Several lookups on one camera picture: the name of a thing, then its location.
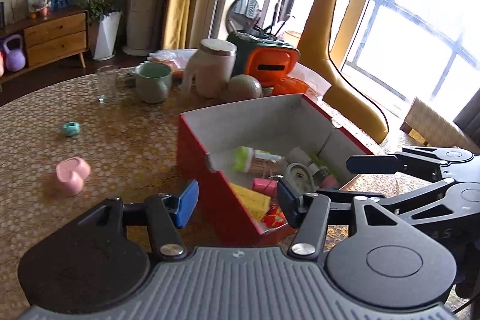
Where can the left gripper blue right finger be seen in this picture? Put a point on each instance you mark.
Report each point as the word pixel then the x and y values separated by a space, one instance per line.
pixel 308 213

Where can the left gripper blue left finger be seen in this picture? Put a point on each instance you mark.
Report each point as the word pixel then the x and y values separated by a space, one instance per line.
pixel 166 214

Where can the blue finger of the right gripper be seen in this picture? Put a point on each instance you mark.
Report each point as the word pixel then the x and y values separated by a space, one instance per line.
pixel 369 164

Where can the red orange toy figure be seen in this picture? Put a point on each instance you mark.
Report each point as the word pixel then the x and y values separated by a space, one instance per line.
pixel 274 217

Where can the yellow box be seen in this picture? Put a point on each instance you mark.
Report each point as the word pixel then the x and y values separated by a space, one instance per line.
pixel 257 204

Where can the clear bottle silver cap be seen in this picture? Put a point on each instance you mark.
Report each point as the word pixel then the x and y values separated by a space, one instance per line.
pixel 297 155

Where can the green lid toothpick jar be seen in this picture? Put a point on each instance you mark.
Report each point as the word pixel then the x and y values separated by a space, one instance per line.
pixel 258 162

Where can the pink heart shaped box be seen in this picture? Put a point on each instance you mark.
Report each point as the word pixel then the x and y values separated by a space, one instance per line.
pixel 71 175

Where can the pink pig figure toy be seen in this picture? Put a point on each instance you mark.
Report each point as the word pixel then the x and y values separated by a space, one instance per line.
pixel 329 182

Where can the yellow giraffe statue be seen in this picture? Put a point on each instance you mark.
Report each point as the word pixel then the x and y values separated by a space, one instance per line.
pixel 325 57

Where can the red white cardboard box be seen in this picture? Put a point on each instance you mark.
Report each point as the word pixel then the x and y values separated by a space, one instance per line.
pixel 235 143

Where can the orange tissue packet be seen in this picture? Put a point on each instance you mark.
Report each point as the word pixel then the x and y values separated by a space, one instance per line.
pixel 315 89

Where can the green ceramic mug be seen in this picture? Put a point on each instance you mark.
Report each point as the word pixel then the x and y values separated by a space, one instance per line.
pixel 153 81

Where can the clear drinking glass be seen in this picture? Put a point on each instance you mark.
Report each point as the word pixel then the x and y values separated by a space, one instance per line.
pixel 106 78

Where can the washing machine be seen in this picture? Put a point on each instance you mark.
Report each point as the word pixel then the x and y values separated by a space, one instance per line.
pixel 233 15

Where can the wooden media sideboard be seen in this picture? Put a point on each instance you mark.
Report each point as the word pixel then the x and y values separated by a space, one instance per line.
pixel 61 34

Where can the purple kettlebell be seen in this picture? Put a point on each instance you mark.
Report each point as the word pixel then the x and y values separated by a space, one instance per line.
pixel 15 59

